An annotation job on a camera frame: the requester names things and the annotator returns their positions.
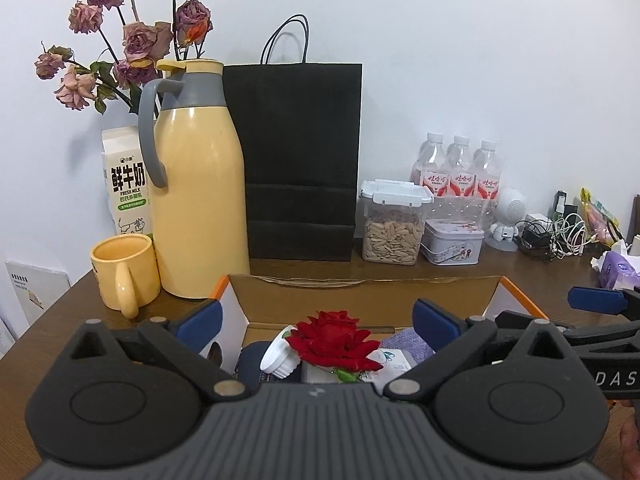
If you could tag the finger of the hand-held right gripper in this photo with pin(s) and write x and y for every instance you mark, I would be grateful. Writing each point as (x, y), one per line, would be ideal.
(610, 335)
(595, 299)

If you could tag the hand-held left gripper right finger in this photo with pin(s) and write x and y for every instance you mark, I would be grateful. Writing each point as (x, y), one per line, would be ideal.
(435, 327)

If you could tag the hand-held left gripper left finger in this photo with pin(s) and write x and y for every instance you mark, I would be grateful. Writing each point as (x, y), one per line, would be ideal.
(200, 325)

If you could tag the purple burlap pouch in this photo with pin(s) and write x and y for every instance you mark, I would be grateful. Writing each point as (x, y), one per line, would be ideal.
(407, 345)

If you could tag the dark blue cloth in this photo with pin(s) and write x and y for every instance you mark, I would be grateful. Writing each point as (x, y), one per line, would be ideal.
(250, 365)

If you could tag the clear cotton swab bottle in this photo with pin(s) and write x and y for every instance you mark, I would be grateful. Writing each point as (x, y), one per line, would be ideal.
(277, 357)

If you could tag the orange cardboard box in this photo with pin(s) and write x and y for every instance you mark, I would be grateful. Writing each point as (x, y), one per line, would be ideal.
(350, 300)

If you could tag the red artificial rose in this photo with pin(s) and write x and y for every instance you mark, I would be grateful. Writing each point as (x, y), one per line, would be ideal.
(330, 340)

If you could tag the person's right hand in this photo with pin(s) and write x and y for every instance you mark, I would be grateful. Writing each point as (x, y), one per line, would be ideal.
(632, 440)

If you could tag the purple tissue pack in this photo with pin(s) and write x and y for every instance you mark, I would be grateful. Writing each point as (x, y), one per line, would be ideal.
(620, 270)

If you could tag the white charger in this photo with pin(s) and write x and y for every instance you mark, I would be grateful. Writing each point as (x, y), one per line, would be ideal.
(635, 245)

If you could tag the colourful snack packet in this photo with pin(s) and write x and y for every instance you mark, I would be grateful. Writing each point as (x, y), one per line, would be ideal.
(602, 217)

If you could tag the white tin box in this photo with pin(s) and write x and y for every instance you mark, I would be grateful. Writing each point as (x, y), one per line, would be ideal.
(452, 245)

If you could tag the yellow mug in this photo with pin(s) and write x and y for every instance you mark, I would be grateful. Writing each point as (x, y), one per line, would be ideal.
(120, 270)

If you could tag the small dark bottle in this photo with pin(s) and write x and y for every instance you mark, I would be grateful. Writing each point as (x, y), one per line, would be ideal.
(560, 205)

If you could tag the clear seed container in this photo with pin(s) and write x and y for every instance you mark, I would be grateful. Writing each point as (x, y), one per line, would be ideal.
(392, 235)

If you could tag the white robot speaker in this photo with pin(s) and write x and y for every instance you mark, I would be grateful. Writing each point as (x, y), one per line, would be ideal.
(509, 215)

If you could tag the yellow thermos jug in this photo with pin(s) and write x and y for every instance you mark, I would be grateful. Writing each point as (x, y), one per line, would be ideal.
(197, 200)

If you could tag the clear water bottle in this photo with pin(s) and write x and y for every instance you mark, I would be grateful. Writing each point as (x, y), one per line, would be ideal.
(461, 172)
(487, 175)
(431, 170)

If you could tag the white milk carton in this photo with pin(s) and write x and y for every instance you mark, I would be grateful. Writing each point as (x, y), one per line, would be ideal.
(125, 185)

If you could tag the white printed panel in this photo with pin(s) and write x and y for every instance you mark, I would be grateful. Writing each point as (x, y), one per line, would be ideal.
(37, 290)

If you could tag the black paper bag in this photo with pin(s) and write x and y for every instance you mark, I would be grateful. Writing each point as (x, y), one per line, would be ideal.
(295, 160)

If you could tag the dried pink rose bouquet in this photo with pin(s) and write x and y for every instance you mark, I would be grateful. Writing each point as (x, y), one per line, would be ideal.
(140, 42)

